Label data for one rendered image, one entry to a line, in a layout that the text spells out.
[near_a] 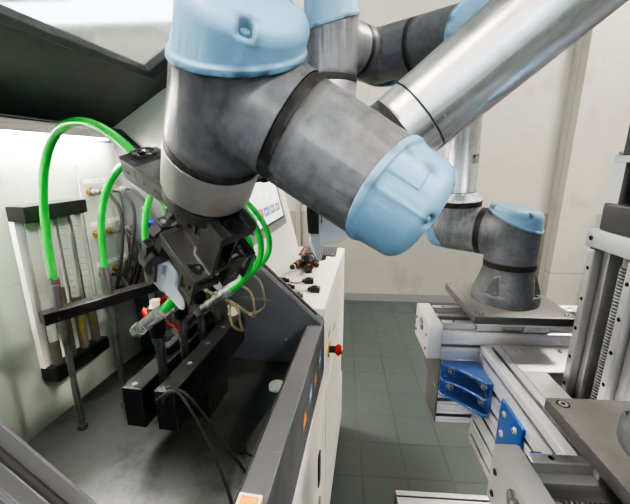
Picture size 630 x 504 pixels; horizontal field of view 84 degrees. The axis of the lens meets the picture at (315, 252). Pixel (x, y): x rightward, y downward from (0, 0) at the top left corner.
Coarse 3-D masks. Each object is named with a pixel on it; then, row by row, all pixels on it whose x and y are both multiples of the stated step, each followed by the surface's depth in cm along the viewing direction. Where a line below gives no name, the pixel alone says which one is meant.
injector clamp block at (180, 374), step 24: (240, 312) 93; (192, 336) 80; (216, 336) 80; (240, 336) 92; (168, 360) 71; (192, 360) 71; (216, 360) 78; (144, 384) 63; (168, 384) 63; (192, 384) 67; (216, 384) 78; (144, 408) 63; (168, 408) 62; (192, 408) 68; (216, 408) 79
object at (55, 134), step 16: (64, 128) 51; (96, 128) 46; (48, 144) 54; (128, 144) 44; (48, 160) 56; (48, 176) 58; (48, 208) 61; (48, 224) 62; (48, 240) 62; (48, 256) 63; (48, 272) 64
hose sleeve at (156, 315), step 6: (150, 312) 49; (156, 312) 48; (162, 312) 47; (144, 318) 50; (150, 318) 49; (156, 318) 48; (162, 318) 48; (138, 324) 51; (144, 324) 50; (150, 324) 50; (138, 330) 51; (144, 330) 51
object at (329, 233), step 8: (320, 216) 52; (320, 224) 52; (328, 224) 52; (320, 232) 52; (328, 232) 53; (336, 232) 52; (344, 232) 52; (312, 240) 53; (320, 240) 53; (328, 240) 53; (336, 240) 53; (312, 248) 54; (320, 248) 54; (320, 256) 55
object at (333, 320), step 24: (144, 120) 91; (144, 144) 92; (288, 216) 159; (264, 240) 123; (288, 240) 152; (336, 288) 128; (336, 312) 133; (336, 336) 137; (336, 360) 139; (336, 384) 144; (336, 408) 149; (336, 432) 154
